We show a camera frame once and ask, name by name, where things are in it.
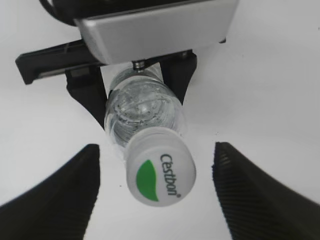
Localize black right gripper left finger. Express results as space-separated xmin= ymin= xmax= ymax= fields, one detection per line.
xmin=0 ymin=144 xmax=100 ymax=240

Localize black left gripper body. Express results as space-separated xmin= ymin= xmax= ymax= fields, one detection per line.
xmin=15 ymin=37 xmax=227 ymax=85

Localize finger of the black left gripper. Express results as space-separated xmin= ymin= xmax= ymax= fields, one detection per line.
xmin=159 ymin=50 xmax=197 ymax=104
xmin=65 ymin=66 xmax=107 ymax=128

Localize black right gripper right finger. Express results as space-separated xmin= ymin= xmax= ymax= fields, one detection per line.
xmin=212 ymin=142 xmax=320 ymax=240

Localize clear Cestbon water bottle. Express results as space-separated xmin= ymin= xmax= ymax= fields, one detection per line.
xmin=104 ymin=63 xmax=188 ymax=160

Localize white green bottle cap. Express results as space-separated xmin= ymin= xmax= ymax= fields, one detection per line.
xmin=123 ymin=127 xmax=197 ymax=207

